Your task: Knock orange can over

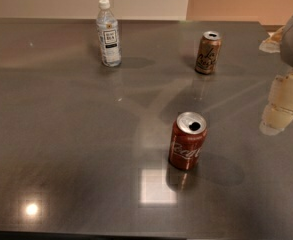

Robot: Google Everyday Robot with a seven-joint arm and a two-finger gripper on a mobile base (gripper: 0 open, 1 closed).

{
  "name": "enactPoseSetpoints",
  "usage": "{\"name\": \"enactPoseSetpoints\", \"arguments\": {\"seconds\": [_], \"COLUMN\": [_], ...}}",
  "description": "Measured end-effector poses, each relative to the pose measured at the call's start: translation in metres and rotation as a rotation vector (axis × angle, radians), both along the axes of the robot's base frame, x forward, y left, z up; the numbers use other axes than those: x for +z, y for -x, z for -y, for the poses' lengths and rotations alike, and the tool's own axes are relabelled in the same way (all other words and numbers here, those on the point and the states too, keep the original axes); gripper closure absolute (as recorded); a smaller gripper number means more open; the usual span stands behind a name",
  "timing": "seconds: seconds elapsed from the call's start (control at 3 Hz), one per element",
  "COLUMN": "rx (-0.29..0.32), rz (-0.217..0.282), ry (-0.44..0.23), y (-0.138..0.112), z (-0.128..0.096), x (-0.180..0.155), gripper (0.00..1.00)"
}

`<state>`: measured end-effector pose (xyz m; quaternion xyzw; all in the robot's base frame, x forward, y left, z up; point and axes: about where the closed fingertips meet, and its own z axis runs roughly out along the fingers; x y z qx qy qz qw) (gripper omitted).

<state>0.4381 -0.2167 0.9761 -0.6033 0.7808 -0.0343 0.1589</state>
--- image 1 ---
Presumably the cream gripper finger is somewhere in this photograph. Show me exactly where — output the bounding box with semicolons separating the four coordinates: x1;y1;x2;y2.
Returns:
259;70;293;136
259;27;284;53

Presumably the brown orange soda can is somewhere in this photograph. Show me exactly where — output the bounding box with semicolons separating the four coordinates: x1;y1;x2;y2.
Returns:
195;31;222;75

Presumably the red cola can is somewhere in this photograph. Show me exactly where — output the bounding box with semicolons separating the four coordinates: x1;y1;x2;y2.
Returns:
169;112;207;170

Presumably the clear plastic water bottle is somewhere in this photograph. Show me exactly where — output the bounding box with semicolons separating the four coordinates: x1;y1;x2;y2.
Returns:
96;0;122;67

